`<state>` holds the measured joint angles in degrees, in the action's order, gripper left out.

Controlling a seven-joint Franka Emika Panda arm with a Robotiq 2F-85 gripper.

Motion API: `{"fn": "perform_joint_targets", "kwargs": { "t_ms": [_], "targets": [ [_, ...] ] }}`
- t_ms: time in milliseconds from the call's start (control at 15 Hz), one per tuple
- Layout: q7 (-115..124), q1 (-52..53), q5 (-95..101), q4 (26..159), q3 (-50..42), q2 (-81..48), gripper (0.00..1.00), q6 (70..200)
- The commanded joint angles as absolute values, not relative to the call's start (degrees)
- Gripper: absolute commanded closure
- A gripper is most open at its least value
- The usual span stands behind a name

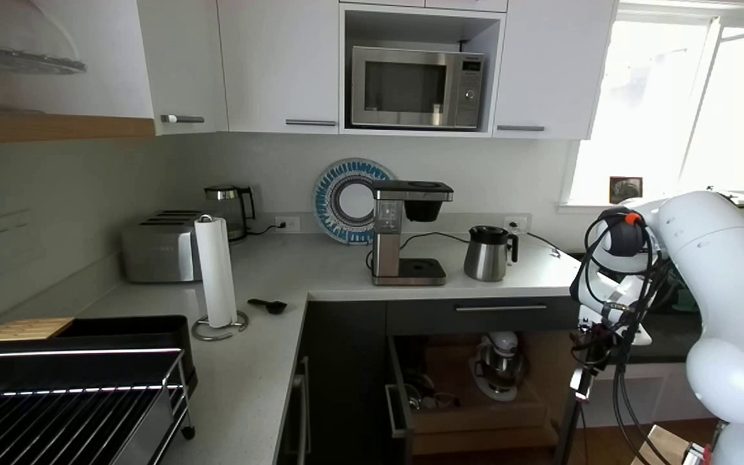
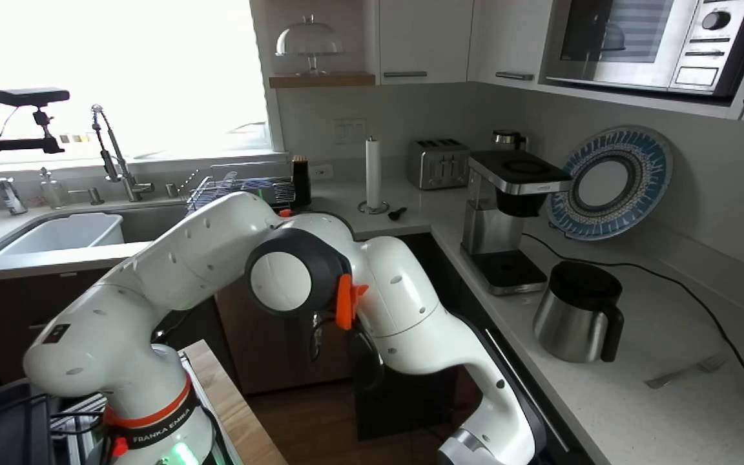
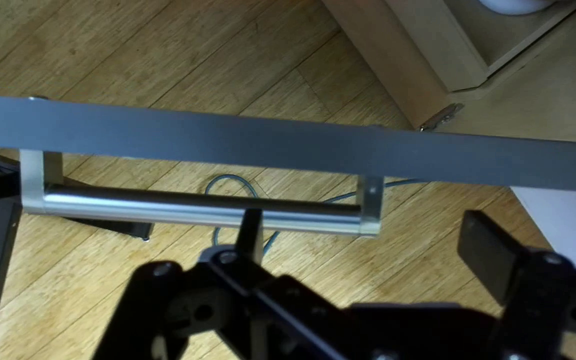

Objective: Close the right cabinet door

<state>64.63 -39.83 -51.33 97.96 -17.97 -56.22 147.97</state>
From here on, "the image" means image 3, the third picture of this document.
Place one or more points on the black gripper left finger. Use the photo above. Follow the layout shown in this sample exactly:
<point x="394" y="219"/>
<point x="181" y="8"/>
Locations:
<point x="189" y="307"/>

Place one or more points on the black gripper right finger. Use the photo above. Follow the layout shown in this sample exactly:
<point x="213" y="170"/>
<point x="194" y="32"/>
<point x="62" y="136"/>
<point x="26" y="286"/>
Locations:
<point x="540" y="301"/>

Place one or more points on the grey metal table frame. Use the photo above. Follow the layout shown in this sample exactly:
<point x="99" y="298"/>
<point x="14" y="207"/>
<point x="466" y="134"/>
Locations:
<point x="288" y="143"/>

